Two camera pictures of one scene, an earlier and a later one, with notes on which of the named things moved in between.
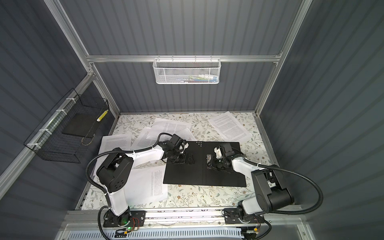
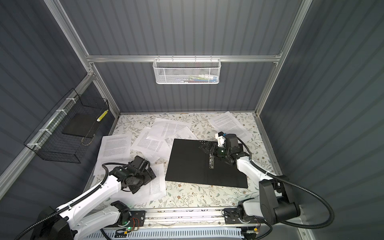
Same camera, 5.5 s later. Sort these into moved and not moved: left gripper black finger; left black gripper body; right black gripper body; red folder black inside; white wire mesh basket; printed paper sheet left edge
Moved: right black gripper body; left gripper black finger; left black gripper body
Not moved: red folder black inside; printed paper sheet left edge; white wire mesh basket
